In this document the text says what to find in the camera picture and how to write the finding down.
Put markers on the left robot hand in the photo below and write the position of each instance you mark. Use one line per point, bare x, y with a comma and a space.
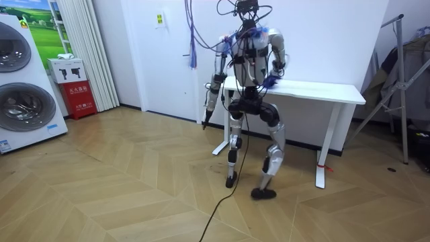
207, 118

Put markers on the blue cloth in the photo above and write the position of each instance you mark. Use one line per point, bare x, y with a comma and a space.
272, 81

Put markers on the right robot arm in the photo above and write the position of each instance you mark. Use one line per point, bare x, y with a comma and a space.
277, 43

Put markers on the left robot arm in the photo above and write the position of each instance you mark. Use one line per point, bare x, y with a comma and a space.
220, 64

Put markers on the white door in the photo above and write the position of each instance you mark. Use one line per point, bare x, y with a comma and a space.
161, 74

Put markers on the robot body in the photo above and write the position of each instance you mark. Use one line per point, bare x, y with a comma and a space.
247, 64

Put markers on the robot legs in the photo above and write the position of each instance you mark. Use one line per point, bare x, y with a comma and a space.
274, 158

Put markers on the white desk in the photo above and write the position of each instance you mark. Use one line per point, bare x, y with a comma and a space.
312, 90

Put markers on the red tie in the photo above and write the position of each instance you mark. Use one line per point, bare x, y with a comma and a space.
323, 166

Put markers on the red fire extinguisher cabinet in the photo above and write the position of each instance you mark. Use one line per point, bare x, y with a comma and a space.
78, 99

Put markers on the white folding curtain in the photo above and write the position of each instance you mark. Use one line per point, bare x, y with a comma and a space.
89, 50

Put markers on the white cardboard box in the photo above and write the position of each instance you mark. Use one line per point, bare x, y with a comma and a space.
67, 70

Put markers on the small white object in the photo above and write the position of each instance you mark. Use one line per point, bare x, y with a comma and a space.
65, 56

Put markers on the white washing machine tower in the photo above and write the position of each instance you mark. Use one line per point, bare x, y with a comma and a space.
23, 101

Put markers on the small dark floor object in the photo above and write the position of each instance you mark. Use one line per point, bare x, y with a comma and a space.
391, 169

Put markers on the grey metal clothes rack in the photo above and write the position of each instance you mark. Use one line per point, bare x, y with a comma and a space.
399, 84

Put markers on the hanging clothes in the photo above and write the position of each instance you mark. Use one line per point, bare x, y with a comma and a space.
413, 67

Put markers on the black bin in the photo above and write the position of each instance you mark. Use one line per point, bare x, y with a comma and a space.
420, 148

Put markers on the yellow wall label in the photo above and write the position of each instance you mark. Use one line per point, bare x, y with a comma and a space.
159, 19

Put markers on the green landscape wall poster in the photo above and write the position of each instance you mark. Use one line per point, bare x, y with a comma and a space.
42, 30

